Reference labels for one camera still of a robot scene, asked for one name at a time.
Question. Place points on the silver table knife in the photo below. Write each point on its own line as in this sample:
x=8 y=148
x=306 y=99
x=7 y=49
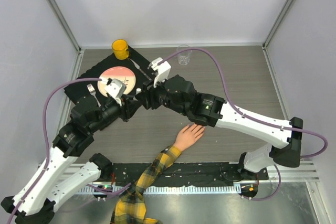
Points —
x=138 y=67

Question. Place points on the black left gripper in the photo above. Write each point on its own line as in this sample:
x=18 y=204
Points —
x=129 y=106

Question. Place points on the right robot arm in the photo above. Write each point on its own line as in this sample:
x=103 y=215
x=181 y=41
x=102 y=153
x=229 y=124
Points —
x=282 y=137

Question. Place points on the yellow mug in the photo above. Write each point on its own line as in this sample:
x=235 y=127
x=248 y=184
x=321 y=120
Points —
x=120 y=49

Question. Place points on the silver fork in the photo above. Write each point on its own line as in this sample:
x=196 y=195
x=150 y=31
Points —
x=92 y=91

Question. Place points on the white slotted cable duct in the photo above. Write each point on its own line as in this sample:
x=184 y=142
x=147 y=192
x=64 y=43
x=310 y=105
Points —
x=193 y=190

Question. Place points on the mannequin hand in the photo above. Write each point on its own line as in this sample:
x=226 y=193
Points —
x=188 y=136

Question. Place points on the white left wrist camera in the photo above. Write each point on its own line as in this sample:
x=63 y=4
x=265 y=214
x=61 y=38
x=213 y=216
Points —
x=115 y=89

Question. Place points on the black cloth placemat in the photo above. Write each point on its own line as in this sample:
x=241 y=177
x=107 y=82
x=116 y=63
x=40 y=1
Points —
x=141 y=61

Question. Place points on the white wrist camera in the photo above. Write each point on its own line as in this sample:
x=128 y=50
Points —
x=115 y=89
x=161 y=68

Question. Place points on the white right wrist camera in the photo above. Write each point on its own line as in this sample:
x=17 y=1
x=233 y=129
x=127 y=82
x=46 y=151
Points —
x=161 y=68

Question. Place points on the yellow plaid sleeve forearm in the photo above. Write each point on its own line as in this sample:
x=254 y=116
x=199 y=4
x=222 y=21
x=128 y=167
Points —
x=130 y=207

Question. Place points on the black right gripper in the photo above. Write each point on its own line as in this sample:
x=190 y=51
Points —
x=148 y=96

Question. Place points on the pink round plate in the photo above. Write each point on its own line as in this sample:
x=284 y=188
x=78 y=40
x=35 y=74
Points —
x=123 y=74

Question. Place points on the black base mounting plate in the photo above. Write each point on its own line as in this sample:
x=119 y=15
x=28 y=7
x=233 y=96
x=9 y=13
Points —
x=127 y=172

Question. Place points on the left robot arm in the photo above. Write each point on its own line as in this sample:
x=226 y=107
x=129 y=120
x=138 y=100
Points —
x=44 y=194

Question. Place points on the clear plastic cup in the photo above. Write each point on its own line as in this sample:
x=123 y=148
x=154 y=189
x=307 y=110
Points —
x=184 y=57

